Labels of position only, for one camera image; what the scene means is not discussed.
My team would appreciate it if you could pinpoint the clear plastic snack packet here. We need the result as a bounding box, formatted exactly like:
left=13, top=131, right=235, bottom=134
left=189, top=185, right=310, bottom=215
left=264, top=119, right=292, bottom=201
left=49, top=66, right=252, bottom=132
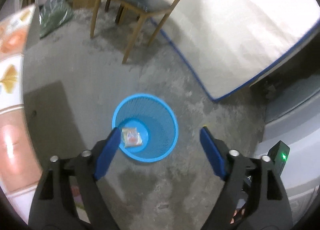
left=121, top=127, right=143, bottom=148

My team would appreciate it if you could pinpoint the blue mesh trash basket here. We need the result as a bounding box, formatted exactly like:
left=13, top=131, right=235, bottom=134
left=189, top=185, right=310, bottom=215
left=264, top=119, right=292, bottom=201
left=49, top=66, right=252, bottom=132
left=112, top=93, right=179, bottom=163

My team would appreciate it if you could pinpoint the patterned tile tablecloth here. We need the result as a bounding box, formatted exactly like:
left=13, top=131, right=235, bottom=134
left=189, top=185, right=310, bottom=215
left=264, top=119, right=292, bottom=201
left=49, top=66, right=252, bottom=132
left=1, top=5, right=42, bottom=222

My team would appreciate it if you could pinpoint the black device green light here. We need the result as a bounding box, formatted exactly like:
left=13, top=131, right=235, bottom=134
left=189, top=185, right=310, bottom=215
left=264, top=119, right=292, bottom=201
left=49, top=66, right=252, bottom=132
left=267, top=140, right=290, bottom=176

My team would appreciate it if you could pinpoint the white mattress blue trim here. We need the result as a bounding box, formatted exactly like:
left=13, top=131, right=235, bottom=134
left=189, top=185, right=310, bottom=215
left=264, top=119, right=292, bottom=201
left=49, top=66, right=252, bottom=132
left=161, top=0, right=319, bottom=101

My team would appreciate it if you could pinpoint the green plastic bag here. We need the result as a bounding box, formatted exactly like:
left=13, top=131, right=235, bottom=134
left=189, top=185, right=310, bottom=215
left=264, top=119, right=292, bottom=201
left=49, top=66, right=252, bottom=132
left=39, top=0, right=73, bottom=38

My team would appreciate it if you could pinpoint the wooden chair dark seat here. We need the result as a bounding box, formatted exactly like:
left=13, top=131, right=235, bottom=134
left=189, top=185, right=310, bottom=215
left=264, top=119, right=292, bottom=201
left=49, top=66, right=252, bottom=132
left=90, top=0, right=180, bottom=64

